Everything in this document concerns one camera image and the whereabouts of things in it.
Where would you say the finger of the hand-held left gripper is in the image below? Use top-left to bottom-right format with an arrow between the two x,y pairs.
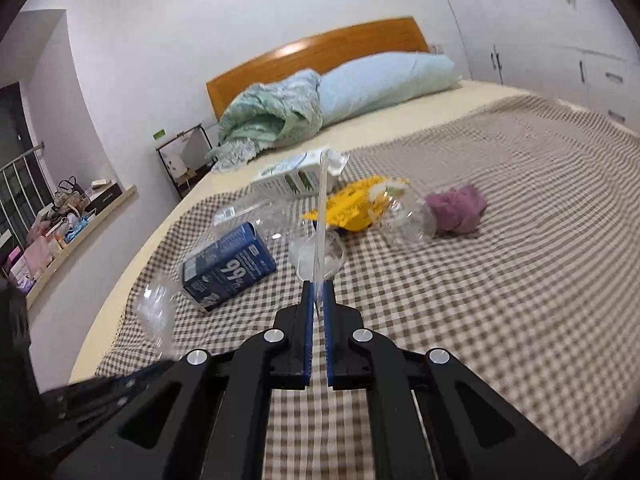
42,360 -> 176,423

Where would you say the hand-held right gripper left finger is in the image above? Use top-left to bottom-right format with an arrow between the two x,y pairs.
55,280 -> 317,480

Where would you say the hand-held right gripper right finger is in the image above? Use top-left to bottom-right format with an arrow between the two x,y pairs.
322,280 -> 586,480

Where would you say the clear plastic packaging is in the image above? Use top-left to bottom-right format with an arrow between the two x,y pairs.
289,149 -> 349,291

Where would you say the clear plastic bag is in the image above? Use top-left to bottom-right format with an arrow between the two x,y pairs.
134,271 -> 178,358

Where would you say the dark blue box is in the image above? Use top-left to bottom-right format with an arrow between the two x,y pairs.
181,221 -> 278,315

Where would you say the pink bag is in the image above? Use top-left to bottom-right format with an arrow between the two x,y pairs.
25,235 -> 53,271

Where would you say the yellow snack packet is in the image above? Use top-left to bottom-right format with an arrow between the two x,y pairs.
301,175 -> 411,233

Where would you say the clear plastic bottle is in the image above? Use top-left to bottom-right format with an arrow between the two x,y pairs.
211,194 -> 306,243

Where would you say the clear plastic container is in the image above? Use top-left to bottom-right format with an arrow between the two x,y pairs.
382,180 -> 441,247

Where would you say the pile of boxes and bags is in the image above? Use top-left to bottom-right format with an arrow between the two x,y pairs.
0,175 -> 123,296

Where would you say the white green carton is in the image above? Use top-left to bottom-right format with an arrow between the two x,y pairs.
249,147 -> 351,200

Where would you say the purple cloth ball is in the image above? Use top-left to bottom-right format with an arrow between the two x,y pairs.
425,183 -> 488,236

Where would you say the beige stone windowsill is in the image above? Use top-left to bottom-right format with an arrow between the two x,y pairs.
25,185 -> 138,311

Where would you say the black gift box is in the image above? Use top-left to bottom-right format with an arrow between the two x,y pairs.
85,183 -> 123,211

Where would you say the metal window railing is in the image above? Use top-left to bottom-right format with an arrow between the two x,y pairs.
0,141 -> 46,251

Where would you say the green floral quilt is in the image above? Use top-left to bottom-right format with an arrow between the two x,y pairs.
207,69 -> 326,171

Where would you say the black bedside rack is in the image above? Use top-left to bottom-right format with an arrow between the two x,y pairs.
155,125 -> 221,201

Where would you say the dark framed window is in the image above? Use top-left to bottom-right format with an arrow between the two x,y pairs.
0,81 -> 43,261

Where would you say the light blue pillow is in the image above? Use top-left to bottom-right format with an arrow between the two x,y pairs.
317,51 -> 463,128

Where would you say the wooden headboard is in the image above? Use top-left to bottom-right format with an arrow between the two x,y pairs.
206,16 -> 431,122

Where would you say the white built-in wardrobe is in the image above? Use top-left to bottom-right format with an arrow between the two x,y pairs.
430,0 -> 640,131

